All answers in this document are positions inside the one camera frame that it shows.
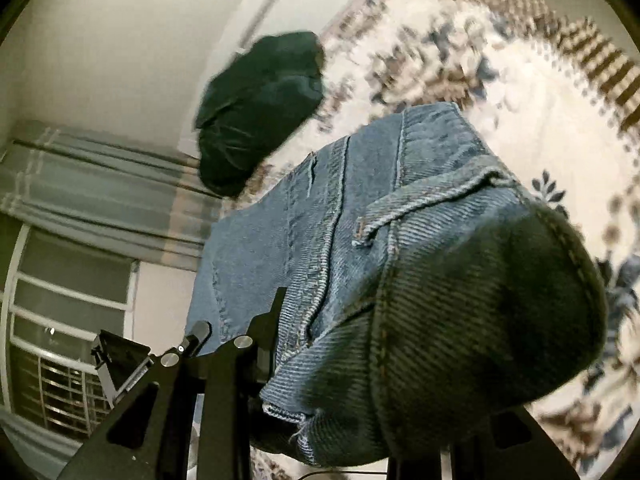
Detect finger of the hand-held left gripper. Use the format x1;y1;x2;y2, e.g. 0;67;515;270
90;330;152;403
178;321;212;357

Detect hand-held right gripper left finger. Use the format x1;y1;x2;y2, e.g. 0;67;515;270
56;287;288;480

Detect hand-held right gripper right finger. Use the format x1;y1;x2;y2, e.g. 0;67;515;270
387;405;583;480

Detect blue denim pants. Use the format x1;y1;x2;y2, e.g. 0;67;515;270
185;101;608;468

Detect white framed window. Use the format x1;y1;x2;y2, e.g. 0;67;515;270
0;222;138;436

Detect grey striped curtain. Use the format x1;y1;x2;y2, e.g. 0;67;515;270
0;119;226;273
0;407;86;480

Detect dark green duvet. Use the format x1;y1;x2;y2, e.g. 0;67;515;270
194;31;326;197

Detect floral bed sheet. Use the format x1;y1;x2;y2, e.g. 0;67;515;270
240;0;640;480

